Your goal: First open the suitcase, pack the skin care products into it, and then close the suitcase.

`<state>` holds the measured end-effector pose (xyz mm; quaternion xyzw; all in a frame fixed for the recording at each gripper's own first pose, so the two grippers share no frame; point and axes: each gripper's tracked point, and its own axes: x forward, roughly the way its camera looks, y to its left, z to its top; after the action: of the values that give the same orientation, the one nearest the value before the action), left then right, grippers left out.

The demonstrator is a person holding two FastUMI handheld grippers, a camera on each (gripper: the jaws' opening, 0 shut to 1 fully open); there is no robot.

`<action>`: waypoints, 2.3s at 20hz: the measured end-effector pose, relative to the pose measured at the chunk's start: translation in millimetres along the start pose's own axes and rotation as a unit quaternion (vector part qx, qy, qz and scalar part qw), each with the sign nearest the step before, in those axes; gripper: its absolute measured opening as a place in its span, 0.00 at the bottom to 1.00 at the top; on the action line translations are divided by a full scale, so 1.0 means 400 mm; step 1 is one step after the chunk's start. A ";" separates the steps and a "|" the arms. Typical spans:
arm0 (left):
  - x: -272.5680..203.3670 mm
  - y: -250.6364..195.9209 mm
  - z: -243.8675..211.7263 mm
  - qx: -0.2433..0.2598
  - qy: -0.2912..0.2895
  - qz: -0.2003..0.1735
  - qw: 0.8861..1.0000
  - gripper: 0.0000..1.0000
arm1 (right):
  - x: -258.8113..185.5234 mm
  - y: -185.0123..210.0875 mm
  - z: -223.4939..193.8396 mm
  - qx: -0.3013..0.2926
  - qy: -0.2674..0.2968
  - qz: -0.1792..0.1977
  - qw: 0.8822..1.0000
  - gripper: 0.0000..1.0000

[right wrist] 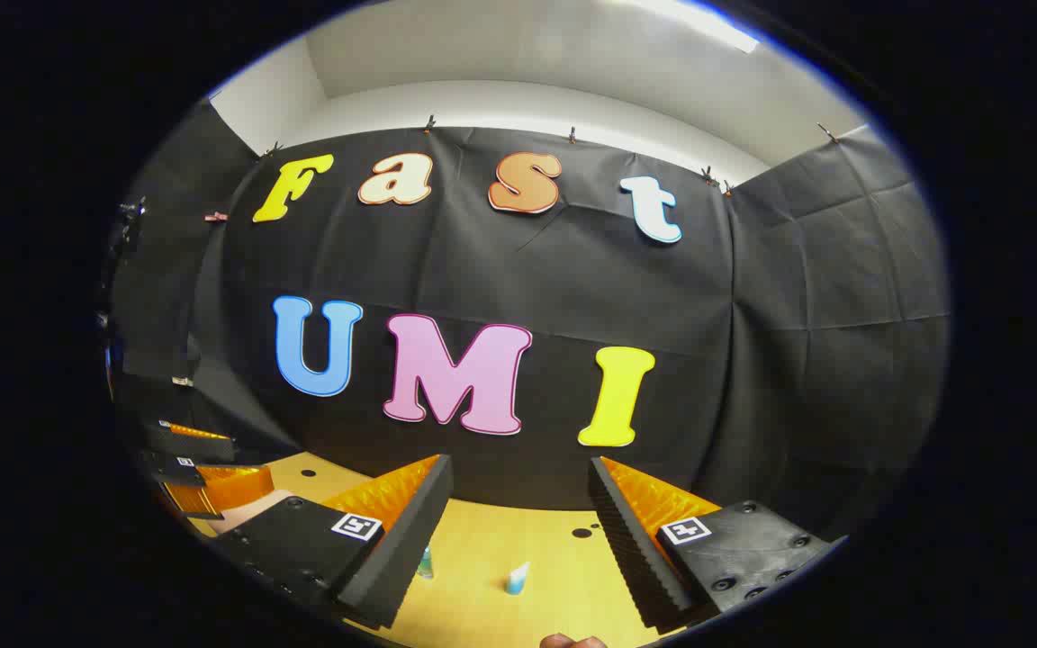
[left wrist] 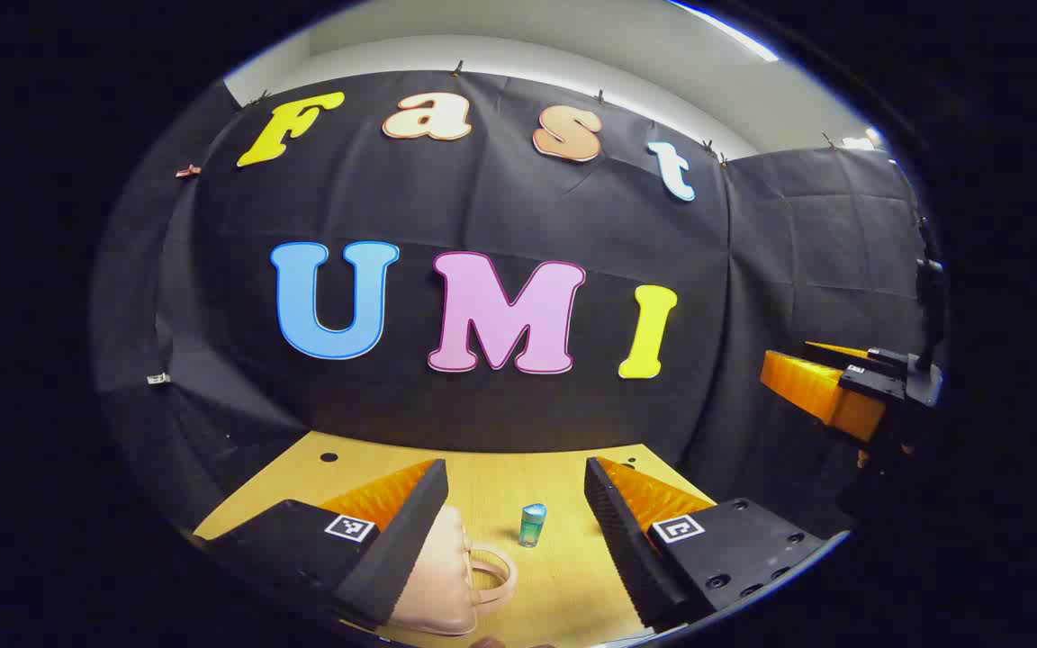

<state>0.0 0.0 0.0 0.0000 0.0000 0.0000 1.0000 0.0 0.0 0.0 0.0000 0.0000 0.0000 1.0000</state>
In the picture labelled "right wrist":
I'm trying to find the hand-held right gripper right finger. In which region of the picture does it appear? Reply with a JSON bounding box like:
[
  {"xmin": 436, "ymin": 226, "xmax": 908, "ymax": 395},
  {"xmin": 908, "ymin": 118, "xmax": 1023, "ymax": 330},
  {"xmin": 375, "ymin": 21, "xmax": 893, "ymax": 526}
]
[{"xmin": 587, "ymin": 455, "xmax": 848, "ymax": 633}]

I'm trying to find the black backdrop cloth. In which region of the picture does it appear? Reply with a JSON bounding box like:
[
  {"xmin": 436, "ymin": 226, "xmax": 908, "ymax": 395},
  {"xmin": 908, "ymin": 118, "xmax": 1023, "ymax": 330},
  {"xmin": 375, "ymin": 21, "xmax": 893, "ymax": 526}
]
[{"xmin": 103, "ymin": 94, "xmax": 951, "ymax": 550}]

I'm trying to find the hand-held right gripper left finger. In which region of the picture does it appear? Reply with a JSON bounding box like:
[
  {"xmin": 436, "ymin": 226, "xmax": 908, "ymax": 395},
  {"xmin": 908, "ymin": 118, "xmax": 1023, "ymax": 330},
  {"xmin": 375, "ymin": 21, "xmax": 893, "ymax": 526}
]
[{"xmin": 210, "ymin": 453, "xmax": 456, "ymax": 631}]

